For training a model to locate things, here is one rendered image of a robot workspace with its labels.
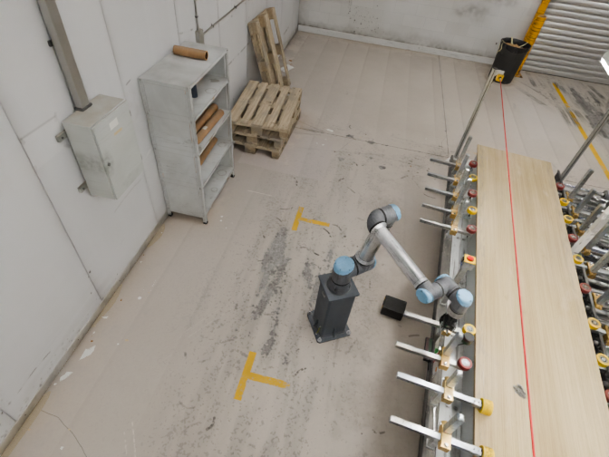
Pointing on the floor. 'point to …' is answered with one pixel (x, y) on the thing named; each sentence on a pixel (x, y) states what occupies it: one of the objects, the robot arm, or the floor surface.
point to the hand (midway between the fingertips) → (442, 327)
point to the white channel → (591, 232)
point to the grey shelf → (177, 107)
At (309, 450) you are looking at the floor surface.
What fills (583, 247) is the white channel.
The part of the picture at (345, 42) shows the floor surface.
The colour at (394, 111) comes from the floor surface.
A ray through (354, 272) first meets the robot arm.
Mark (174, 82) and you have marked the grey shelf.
